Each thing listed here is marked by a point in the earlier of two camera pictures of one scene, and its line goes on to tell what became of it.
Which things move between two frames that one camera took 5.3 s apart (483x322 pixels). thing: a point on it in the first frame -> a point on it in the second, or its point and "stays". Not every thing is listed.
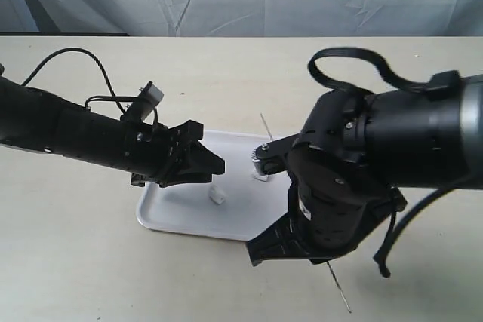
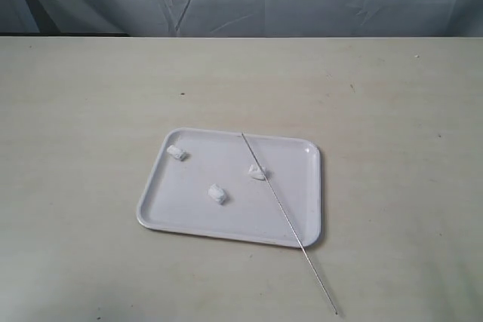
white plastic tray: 236,205 stays
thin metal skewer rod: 327,262 -> 284,213
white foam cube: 216,194 stays
